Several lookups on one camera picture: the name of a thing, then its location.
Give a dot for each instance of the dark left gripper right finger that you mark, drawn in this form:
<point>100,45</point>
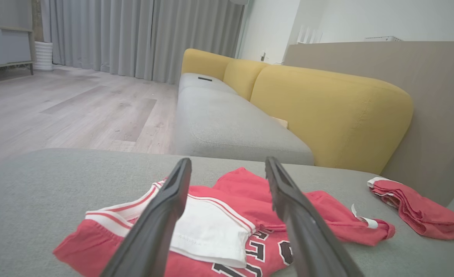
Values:
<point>307,238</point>

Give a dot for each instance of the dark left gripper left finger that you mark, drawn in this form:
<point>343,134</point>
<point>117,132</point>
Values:
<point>154,231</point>

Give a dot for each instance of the red basketball jersey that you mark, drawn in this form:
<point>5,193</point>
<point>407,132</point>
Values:
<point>231,192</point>

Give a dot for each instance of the red shorts white trim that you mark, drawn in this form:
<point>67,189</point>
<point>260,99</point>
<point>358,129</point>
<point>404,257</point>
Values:
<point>419,211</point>

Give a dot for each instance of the beige pillow corner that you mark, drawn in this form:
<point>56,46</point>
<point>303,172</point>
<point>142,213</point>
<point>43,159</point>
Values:
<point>281,122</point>

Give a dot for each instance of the large grey sofa ottoman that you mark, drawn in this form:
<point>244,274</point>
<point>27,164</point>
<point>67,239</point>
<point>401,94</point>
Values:
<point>38,192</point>

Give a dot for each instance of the long grey sofa seat cushion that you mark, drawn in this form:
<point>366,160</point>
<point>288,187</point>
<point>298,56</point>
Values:
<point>227,127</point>

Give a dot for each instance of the wide yellow sofa back cushion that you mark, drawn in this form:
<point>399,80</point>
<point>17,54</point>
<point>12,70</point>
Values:
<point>327,111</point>

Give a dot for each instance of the short grey sofa seat cushion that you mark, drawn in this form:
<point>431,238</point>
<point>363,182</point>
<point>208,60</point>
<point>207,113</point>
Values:
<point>200,85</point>

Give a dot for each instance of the black remote control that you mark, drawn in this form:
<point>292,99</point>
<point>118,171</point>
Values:
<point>204,79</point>

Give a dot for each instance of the narrow yellow sofa back cushion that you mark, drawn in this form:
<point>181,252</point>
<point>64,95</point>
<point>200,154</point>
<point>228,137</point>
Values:
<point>244,77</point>

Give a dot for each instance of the yellow sofa end cushion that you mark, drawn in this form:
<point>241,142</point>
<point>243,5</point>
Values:
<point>204,61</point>

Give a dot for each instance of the grey pleated curtain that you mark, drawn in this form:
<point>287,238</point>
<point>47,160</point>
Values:
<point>142,38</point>

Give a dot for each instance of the taupe partition panel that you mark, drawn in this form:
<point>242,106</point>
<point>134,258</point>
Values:
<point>423,77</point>

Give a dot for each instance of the white router with antennas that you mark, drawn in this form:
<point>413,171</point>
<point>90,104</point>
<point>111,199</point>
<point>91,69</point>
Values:
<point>309,35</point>

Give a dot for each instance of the white ribbed plant pot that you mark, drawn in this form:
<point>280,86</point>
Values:
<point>43,55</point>

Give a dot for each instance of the flat white vented device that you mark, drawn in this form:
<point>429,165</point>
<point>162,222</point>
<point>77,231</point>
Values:
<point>383,38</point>

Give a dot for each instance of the grey low cabinet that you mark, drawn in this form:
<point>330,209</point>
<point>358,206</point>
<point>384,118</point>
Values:
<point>4,46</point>

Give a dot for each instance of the potted tree brown trunk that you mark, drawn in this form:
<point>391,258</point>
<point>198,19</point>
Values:
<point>37,19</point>

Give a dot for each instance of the small dark wall plug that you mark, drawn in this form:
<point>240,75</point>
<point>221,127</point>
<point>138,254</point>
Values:
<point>263,57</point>

